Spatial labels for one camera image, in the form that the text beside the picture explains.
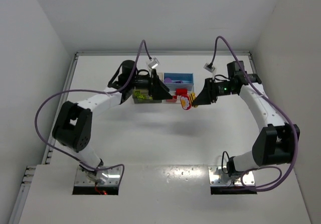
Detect green lego brick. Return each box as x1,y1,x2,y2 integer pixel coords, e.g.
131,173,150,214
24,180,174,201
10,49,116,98
133,90,141,97

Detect yellow striped lego piece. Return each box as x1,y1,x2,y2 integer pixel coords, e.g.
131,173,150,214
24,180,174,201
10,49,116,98
189,92,198,107

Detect green quarter round lego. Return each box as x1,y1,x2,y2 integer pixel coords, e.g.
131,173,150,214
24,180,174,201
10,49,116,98
137,95,153,100

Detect red lego piece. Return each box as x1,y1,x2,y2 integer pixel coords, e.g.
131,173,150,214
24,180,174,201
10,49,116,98
176,88,188,95

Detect multicolour lego stack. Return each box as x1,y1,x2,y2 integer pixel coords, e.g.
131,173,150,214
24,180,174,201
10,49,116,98
180,94,192,110

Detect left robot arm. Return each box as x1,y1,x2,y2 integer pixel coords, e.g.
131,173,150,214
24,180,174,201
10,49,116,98
52,60,173,184

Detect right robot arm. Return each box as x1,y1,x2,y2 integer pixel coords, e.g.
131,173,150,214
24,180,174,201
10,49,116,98
192,61,300,176

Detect grey translucent container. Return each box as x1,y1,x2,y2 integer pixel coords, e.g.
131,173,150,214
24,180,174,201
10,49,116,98
132,89,162,104

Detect blue container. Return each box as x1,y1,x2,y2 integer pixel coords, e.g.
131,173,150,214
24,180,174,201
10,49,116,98
164,72,194,91

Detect clear container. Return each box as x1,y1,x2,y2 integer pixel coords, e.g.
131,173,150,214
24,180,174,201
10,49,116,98
164,88,196,104

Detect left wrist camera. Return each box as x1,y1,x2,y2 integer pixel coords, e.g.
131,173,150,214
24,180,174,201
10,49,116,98
146,57,159,70

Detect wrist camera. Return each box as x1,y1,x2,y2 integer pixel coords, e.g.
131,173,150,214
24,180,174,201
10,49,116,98
146,57,159,70
204,63,216,73

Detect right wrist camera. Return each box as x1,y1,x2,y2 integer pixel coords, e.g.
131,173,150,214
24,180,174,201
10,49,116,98
204,63,216,73

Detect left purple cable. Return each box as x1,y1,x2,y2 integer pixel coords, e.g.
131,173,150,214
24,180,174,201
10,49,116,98
34,39,154,184

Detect purple cable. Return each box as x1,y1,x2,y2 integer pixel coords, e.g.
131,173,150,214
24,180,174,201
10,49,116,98
34,39,154,184
210,35,299,192

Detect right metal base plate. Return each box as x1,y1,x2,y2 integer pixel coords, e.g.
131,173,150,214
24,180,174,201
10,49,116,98
208,166,255,187

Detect metal base plate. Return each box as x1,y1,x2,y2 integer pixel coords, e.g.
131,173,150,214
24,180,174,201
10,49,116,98
208,166,255,187
74,166,122,187

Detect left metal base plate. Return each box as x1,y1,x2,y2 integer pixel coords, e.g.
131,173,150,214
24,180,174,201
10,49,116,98
74,166,122,187

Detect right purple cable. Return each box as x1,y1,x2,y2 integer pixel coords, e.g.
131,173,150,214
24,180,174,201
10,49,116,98
210,35,299,192

